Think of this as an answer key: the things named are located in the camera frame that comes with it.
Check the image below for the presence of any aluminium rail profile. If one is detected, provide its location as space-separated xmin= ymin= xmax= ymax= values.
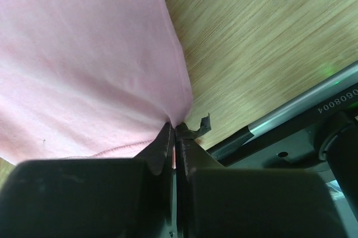
xmin=248 ymin=62 xmax=357 ymax=138

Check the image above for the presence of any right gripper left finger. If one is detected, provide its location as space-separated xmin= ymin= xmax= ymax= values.
xmin=1 ymin=123 xmax=171 ymax=237

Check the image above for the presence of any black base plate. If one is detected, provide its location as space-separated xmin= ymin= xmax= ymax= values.
xmin=206 ymin=92 xmax=358 ymax=202

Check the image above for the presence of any pink t shirt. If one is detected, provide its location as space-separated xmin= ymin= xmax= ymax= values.
xmin=1 ymin=0 xmax=192 ymax=164

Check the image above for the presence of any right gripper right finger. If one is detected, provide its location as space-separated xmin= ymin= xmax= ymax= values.
xmin=175 ymin=117 xmax=347 ymax=237

